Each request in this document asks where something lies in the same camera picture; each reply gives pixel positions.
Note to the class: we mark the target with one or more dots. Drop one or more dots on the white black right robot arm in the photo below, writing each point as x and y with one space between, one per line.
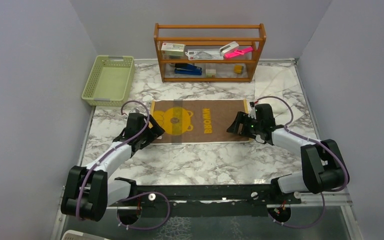
322 165

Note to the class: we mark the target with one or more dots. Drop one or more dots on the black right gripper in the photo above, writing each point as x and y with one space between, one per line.
241 117

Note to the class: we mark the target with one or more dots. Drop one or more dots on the small white eraser box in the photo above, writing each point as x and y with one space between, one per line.
210 70

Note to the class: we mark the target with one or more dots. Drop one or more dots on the wooden shelf rack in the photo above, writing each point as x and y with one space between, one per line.
206 36

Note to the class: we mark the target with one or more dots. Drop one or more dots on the green plastic basket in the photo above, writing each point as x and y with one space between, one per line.
109 81

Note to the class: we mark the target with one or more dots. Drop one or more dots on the white stapler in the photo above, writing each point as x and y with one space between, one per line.
228 48

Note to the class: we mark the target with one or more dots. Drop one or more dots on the yellow brown bear towel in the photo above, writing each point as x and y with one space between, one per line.
197 121

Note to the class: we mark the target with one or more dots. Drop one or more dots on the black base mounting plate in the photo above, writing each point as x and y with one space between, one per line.
196 201

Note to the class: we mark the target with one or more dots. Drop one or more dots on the small yellow block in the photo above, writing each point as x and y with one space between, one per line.
239 69

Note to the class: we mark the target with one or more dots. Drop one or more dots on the cream white towel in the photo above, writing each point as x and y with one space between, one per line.
280 80

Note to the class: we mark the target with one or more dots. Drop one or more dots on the aluminium rail frame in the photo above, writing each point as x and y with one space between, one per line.
322 216

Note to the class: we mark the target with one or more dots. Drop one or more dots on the blue black stapler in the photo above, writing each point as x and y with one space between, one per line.
187 69

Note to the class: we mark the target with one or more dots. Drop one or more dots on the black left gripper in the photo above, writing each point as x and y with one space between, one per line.
154 132

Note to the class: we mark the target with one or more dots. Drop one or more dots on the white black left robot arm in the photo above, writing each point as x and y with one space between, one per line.
88 191

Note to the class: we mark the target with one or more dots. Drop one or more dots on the white green box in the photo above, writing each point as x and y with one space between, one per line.
172 49

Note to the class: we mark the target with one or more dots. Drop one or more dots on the white tray corner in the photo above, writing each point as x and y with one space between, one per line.
77 235

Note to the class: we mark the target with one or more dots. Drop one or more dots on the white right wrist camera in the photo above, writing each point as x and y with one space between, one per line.
253 113

